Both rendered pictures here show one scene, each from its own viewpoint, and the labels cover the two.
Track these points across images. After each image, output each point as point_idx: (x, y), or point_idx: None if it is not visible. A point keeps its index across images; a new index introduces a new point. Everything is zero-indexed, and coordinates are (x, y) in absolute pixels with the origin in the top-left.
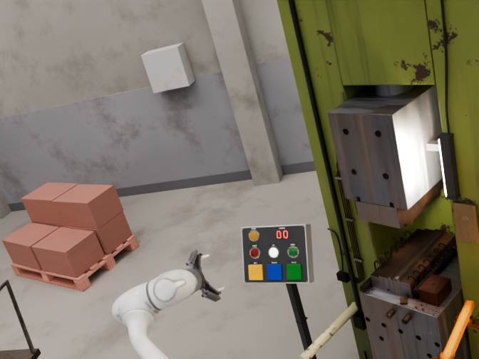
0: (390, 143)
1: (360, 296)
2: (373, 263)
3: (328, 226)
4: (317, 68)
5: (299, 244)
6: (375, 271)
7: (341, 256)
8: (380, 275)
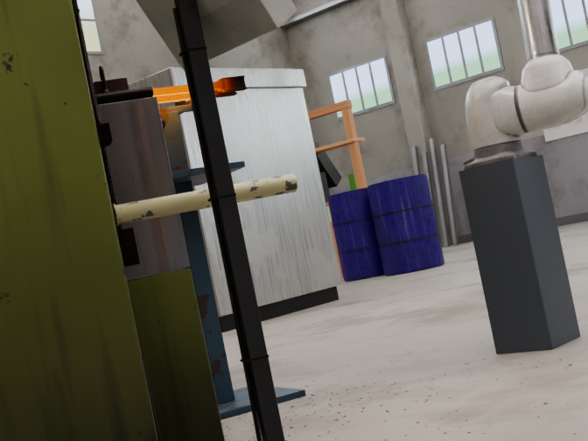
0: None
1: (157, 105)
2: (103, 71)
3: (72, 6)
4: None
5: None
6: (112, 80)
7: (90, 81)
8: (121, 78)
